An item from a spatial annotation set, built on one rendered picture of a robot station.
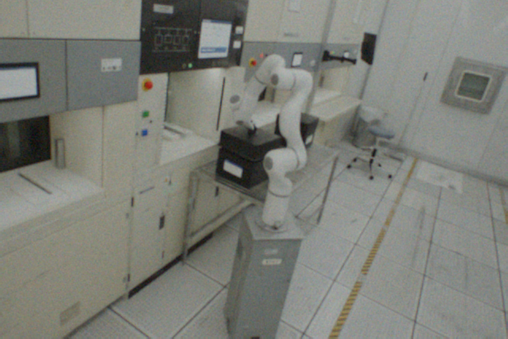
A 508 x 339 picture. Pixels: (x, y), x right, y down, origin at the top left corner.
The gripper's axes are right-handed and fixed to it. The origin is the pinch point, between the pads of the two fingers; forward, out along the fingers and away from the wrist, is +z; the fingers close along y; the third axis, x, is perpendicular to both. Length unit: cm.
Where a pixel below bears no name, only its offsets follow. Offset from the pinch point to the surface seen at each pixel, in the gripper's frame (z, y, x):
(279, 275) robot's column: 16, -56, 64
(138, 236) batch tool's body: 1, 23, 89
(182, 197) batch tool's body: 17, 27, 55
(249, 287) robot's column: 13, -47, 78
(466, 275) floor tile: 179, -150, -27
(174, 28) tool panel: -72, 24, -4
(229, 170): 8.7, 2.2, 27.0
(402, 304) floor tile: 122, -115, 30
